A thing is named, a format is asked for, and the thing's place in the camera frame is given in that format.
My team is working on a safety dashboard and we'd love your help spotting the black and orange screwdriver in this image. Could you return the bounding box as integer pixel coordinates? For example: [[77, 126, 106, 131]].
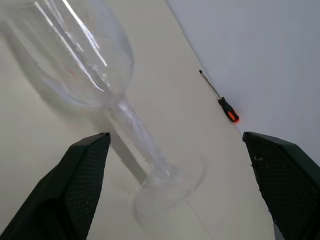
[[198, 69, 240, 123]]

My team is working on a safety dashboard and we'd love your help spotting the clear wine glass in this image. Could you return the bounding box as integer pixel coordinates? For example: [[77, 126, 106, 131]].
[[0, 0, 208, 221]]

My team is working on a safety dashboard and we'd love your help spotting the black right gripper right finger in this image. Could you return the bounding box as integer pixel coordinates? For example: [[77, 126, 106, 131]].
[[241, 131, 320, 240]]

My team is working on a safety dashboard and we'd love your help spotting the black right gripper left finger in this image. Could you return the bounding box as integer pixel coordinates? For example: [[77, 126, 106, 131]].
[[0, 132, 112, 240]]

